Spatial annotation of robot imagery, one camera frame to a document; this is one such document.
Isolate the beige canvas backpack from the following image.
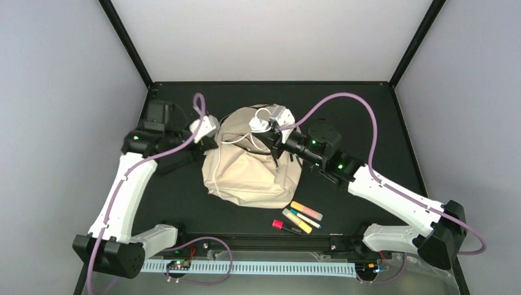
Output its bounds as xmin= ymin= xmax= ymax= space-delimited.
xmin=217 ymin=104 xmax=304 ymax=209

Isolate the orange pastel highlighter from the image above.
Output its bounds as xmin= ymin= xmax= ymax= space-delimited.
xmin=290 ymin=201 xmax=323 ymax=221

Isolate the yellow highlighter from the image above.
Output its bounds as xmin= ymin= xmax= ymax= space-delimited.
xmin=282 ymin=208 xmax=313 ymax=234

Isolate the pink black highlighter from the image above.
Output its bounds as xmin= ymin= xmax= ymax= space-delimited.
xmin=272 ymin=219 xmax=302 ymax=235

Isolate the white charger with cable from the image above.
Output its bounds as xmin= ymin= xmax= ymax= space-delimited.
xmin=203 ymin=105 xmax=271 ymax=198

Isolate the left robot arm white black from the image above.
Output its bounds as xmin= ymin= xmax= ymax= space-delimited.
xmin=72 ymin=101 xmax=219 ymax=278

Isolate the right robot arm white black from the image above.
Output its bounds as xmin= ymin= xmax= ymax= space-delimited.
xmin=249 ymin=117 xmax=468 ymax=270

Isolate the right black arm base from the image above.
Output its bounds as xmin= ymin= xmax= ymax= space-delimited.
xmin=324 ymin=222 xmax=393 ymax=283

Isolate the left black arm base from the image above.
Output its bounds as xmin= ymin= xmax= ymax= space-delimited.
xmin=141 ymin=238 xmax=210 ymax=281

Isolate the white teal marker pen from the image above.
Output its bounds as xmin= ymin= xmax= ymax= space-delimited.
xmin=289 ymin=208 xmax=322 ymax=229

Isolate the light blue slotted cable duct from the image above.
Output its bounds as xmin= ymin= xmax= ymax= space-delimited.
xmin=139 ymin=259 xmax=358 ymax=278

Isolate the black frame post left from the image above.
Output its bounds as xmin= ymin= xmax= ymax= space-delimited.
xmin=98 ymin=0 xmax=154 ymax=89

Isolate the black frame post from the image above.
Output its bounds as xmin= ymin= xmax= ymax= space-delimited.
xmin=388 ymin=0 xmax=446 ymax=89
xmin=98 ymin=0 xmax=154 ymax=89

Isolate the black frame post right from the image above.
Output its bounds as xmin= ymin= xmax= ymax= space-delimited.
xmin=388 ymin=0 xmax=446 ymax=89

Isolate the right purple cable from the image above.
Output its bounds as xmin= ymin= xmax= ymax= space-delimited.
xmin=281 ymin=92 xmax=488 ymax=285

